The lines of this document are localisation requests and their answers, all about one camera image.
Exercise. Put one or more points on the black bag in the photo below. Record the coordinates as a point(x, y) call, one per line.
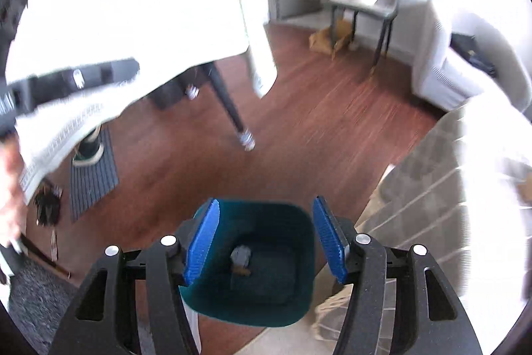
point(471, 49)

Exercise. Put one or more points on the person's left hand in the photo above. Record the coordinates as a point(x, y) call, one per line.
point(12, 193)

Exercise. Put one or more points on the pale green patterned tablecloth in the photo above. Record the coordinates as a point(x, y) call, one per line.
point(124, 5)

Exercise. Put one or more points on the dark tasselled item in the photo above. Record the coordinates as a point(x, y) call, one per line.
point(48, 203)

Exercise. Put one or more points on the grey crumpled wrapper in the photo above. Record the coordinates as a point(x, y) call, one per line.
point(241, 257)

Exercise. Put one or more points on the dark grey rug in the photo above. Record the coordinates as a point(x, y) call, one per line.
point(37, 309)

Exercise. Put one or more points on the dark striped floor mat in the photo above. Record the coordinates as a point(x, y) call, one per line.
point(93, 188)

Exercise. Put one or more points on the light grey armchair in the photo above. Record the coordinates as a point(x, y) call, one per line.
point(436, 68)

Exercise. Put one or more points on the black box under table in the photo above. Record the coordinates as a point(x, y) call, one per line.
point(168, 93)

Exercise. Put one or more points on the small striped strip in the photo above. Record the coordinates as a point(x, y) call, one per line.
point(55, 247)

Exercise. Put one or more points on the black table leg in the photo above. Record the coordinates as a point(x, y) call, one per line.
point(226, 101)

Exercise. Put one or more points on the white plastic item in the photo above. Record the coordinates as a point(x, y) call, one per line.
point(194, 334)

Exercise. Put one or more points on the brown checked armchair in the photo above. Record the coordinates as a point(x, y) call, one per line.
point(432, 180)

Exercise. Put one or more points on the grey dining chair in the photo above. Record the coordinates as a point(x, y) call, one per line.
point(365, 3)

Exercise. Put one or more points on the brown cardboard box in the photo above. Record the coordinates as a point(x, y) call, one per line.
point(322, 39)

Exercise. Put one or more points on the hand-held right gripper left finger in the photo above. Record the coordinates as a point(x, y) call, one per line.
point(203, 238)

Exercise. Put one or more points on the teal plastic bin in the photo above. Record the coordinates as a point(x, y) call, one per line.
point(266, 301)

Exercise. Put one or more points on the striped table leg sock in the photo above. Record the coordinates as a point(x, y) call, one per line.
point(191, 92)
point(247, 139)

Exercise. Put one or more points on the green and white shoe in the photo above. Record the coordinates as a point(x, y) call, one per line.
point(88, 153)

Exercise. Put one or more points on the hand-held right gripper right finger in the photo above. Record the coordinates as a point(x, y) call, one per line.
point(328, 238)

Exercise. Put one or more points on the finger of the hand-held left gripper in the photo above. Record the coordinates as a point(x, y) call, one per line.
point(91, 76)

